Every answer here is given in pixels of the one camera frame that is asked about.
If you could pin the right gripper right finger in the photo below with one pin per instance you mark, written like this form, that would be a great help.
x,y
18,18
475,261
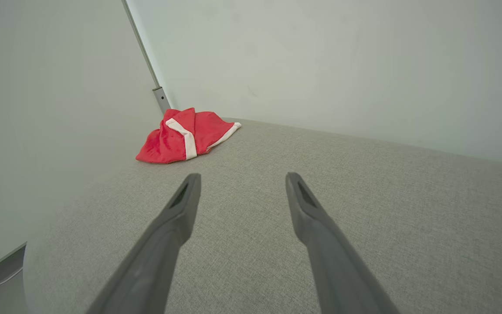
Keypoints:
x,y
338,270

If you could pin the grey metal partition post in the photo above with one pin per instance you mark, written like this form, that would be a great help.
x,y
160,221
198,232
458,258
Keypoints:
x,y
160,97

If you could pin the red shorts with white stripe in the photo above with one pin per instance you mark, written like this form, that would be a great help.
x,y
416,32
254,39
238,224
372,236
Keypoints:
x,y
168,144

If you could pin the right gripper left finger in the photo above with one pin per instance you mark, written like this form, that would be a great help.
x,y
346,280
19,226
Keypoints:
x,y
159,261

